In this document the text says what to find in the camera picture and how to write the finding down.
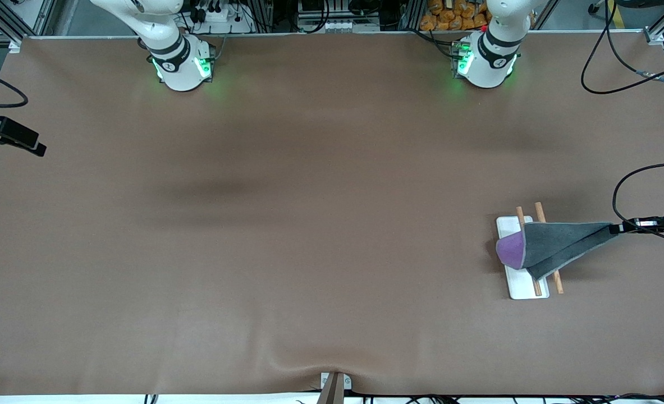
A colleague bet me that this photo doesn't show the grey and purple towel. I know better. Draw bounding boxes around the grey and purple towel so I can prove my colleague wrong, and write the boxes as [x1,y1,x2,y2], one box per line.
[496,221,620,282]

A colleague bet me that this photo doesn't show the white rack with wooden rods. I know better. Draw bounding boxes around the white rack with wooden rods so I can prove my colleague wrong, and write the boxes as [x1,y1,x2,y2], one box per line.
[496,202,565,300]

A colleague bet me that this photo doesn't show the white power strip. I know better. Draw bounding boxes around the white power strip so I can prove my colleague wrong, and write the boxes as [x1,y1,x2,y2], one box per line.
[189,0,254,34]

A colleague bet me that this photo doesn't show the orange bagged items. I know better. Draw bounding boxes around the orange bagged items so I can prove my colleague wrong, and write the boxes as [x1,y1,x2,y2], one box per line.
[420,0,492,32]

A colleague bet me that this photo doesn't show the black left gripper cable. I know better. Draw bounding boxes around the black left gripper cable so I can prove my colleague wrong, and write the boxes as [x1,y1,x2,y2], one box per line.
[581,0,664,248]

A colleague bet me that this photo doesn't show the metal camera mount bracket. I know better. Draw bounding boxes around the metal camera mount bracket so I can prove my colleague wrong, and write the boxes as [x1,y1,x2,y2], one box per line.
[316,372,352,404]

